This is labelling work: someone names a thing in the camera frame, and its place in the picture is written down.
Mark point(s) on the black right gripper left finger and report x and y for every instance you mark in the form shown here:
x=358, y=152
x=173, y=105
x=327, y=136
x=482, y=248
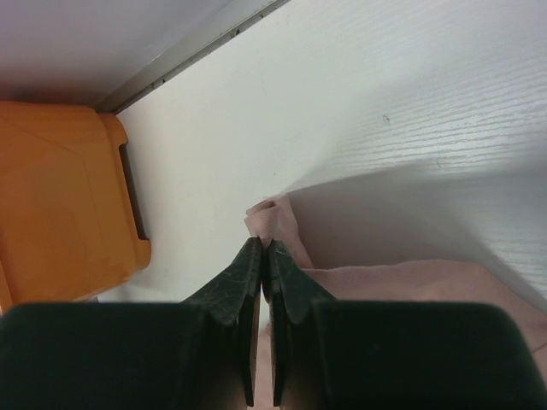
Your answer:
x=196, y=354

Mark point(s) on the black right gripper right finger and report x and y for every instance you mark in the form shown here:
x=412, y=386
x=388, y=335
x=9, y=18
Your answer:
x=333, y=354

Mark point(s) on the pink printed t-shirt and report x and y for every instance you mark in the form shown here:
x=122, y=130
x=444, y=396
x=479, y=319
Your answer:
x=418, y=281

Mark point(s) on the orange plastic bin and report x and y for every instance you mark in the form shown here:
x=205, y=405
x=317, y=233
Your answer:
x=68, y=226

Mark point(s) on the aluminium frame rail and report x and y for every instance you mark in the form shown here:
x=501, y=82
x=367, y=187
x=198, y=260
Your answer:
x=217, y=30

